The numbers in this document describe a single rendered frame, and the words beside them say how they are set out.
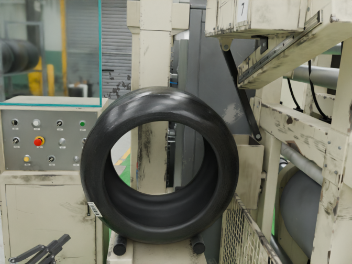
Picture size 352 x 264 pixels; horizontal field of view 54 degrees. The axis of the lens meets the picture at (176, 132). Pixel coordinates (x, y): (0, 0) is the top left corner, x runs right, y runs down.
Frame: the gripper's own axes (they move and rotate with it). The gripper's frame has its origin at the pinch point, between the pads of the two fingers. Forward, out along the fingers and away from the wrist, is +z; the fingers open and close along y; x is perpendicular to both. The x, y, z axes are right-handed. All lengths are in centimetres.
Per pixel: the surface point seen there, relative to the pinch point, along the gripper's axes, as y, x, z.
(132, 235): 13.9, 5.4, 19.5
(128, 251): 20.7, -1.7, 18.3
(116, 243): 13.9, 0.4, 15.2
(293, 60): -17, 60, 64
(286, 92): 93, -112, 356
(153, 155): 3, -11, 55
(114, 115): -25.5, 14.4, 32.1
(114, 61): -43, -745, 626
